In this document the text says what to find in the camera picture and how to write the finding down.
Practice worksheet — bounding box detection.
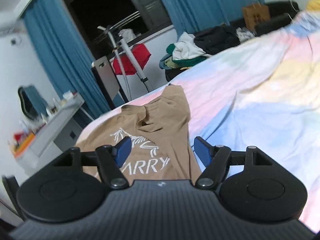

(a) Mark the black sofa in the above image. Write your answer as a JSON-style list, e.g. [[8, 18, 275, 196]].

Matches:
[[230, 0, 299, 37]]

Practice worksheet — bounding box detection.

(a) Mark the brown paper bag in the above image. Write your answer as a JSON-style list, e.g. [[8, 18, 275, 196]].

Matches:
[[242, 1, 271, 30]]

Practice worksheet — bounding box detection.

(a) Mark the tan printed t-shirt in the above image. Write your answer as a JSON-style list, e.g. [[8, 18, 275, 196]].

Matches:
[[75, 84, 203, 183]]

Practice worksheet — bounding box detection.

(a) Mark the blue curtain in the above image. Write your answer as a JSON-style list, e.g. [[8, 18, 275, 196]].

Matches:
[[151, 0, 265, 37], [22, 0, 118, 120]]

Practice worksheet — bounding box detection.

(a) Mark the grey board with black frame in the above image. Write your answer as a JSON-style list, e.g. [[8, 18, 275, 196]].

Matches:
[[91, 56, 125, 108]]

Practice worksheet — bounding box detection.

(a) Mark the white hanging garment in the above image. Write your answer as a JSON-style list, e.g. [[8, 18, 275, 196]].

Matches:
[[119, 29, 135, 41]]

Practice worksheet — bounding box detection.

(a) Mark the dark window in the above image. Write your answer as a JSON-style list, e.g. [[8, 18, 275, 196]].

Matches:
[[59, 0, 173, 58]]

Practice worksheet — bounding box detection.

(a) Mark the orange box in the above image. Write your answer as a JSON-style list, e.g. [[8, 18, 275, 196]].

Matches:
[[14, 132, 35, 156]]

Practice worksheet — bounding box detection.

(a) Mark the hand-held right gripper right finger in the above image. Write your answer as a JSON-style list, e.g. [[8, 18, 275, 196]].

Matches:
[[194, 136, 274, 189]]

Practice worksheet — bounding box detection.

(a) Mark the white air conditioner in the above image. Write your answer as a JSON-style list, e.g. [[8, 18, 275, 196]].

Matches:
[[0, 17, 27, 34]]

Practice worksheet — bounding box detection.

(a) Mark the pastel tie-dye duvet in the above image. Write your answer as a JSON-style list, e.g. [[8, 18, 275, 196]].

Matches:
[[80, 10, 320, 233]]

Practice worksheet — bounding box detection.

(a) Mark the white charging cable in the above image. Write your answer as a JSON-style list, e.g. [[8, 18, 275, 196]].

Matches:
[[286, 0, 296, 20]]

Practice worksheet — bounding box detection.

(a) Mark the red garment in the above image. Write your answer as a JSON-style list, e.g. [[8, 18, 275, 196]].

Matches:
[[112, 43, 152, 76]]

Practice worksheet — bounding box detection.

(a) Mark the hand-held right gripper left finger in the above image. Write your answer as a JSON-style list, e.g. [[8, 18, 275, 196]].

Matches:
[[51, 137, 132, 189]]

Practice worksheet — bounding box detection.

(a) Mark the black garment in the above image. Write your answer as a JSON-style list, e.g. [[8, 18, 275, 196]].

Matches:
[[194, 25, 240, 55]]

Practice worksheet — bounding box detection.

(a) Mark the yellow pillow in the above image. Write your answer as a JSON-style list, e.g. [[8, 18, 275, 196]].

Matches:
[[306, 0, 320, 12]]

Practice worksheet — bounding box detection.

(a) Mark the wavy black frame mirror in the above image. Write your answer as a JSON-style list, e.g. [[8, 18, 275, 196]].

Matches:
[[17, 85, 49, 119]]

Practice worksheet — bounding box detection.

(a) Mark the green garment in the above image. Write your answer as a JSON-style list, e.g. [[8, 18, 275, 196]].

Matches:
[[160, 44, 208, 69]]

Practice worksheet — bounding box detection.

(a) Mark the white dressing table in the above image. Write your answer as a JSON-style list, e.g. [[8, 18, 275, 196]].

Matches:
[[10, 96, 87, 160]]

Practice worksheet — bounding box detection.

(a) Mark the garment steamer stand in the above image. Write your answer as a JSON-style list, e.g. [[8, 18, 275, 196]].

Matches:
[[97, 25, 154, 103]]

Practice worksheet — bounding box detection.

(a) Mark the grey patterned garment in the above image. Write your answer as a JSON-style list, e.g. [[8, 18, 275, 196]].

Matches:
[[236, 27, 257, 42]]

